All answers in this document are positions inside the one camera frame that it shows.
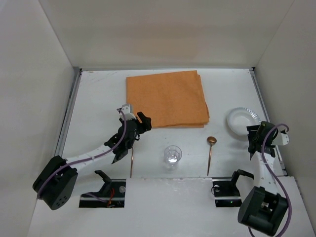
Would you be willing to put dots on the left aluminium frame rail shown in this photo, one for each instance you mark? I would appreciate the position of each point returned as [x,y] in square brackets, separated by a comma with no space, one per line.
[68,113]

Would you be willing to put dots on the clear drinking glass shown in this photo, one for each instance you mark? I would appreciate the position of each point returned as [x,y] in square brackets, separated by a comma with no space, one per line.
[172,156]

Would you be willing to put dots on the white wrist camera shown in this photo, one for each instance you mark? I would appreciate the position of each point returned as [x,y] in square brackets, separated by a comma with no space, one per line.
[126,112]
[281,139]

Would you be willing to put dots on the copper spoon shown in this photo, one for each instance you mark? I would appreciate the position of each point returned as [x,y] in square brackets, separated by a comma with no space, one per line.
[211,141]

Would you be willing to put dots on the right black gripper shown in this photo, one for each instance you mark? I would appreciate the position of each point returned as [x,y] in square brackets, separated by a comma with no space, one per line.
[255,139]

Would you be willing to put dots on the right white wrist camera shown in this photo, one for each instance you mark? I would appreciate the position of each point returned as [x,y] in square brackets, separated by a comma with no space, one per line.
[281,139]

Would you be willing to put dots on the orange cloth placemat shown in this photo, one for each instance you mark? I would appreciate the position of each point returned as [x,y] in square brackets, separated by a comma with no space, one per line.
[173,99]

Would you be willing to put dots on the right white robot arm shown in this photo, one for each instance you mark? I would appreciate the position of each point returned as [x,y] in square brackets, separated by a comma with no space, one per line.
[263,209]

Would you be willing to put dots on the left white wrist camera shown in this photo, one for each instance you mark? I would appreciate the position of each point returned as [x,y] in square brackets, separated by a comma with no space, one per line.
[126,112]

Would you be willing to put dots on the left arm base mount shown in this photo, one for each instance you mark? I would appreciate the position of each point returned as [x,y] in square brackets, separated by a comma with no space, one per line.
[109,194]

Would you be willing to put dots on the aluminium frame rail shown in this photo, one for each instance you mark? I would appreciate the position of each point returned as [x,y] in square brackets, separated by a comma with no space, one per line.
[68,113]
[280,167]

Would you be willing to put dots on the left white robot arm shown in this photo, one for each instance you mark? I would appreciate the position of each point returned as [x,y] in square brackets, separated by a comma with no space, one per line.
[83,175]

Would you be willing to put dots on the copper fork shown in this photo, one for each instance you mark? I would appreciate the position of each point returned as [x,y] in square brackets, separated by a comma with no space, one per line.
[132,161]

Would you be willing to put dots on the white ceramic bowl plate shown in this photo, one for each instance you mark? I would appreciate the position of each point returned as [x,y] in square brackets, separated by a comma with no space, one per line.
[238,119]

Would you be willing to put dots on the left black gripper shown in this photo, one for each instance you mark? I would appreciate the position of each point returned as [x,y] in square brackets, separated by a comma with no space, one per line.
[132,132]

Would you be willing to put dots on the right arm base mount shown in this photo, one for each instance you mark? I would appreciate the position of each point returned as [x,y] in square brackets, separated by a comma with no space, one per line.
[225,191]

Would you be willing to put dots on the right aluminium frame rail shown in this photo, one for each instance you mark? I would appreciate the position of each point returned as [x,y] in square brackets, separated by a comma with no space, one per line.
[280,167]

